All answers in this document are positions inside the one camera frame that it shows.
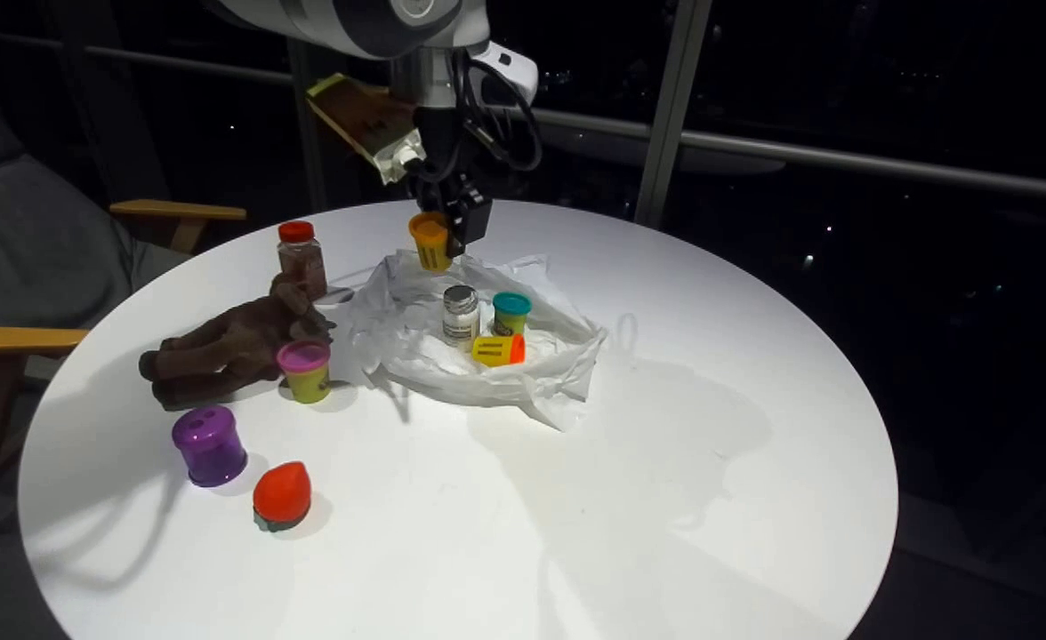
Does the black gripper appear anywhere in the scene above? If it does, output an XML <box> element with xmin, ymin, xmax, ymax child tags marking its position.
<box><xmin>410</xmin><ymin>110</ymin><xmax>491</xmax><ymax>257</ymax></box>

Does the white plastic bag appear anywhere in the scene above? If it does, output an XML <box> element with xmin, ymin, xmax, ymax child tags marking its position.
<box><xmin>326</xmin><ymin>250</ymin><xmax>606</xmax><ymax>430</ymax></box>

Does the wooden armchair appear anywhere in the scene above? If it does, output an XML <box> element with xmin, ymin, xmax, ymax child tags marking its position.
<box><xmin>0</xmin><ymin>66</ymin><xmax>253</xmax><ymax>537</ymax></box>

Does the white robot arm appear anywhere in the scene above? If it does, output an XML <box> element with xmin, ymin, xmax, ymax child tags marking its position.
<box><xmin>209</xmin><ymin>0</ymin><xmax>546</xmax><ymax>257</ymax></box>

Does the brown plush moose toy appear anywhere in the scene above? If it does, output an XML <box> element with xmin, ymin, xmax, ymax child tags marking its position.
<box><xmin>138</xmin><ymin>276</ymin><xmax>326</xmax><ymax>412</ymax></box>

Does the purple plastic tub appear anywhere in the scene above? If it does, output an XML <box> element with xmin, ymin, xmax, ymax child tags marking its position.
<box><xmin>170</xmin><ymin>406</ymin><xmax>250</xmax><ymax>486</ymax></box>

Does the white pill bottle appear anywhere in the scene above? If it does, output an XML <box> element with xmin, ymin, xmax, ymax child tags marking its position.
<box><xmin>444</xmin><ymin>284</ymin><xmax>479</xmax><ymax>340</ymax></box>

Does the yellow tub with orange-yellow lid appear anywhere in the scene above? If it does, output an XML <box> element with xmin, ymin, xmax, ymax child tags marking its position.
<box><xmin>410</xmin><ymin>213</ymin><xmax>451</xmax><ymax>270</ymax></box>

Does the metal window rail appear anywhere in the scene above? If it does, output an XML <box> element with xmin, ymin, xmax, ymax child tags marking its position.
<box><xmin>491</xmin><ymin>0</ymin><xmax>1046</xmax><ymax>215</ymax></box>

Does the red toy strawberry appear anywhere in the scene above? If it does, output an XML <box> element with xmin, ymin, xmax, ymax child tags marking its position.
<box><xmin>253</xmin><ymin>461</ymin><xmax>313</xmax><ymax>531</ymax></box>

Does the yellow tub with teal lid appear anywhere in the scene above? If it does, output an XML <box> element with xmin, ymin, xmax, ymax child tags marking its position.
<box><xmin>496</xmin><ymin>290</ymin><xmax>530</xmax><ymax>334</ymax></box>

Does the spice jar with orange lid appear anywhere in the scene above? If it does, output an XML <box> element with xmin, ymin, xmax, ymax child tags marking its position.
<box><xmin>279</xmin><ymin>221</ymin><xmax>326</xmax><ymax>297</ymax></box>

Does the yellow tub with pink lid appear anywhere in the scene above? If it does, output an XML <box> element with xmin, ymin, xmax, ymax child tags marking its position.
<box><xmin>279</xmin><ymin>340</ymin><xmax>330</xmax><ymax>403</ymax></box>

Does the yellow tub with red-orange lid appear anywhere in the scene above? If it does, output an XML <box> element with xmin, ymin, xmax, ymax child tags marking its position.
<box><xmin>470</xmin><ymin>334</ymin><xmax>528</xmax><ymax>365</ymax></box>

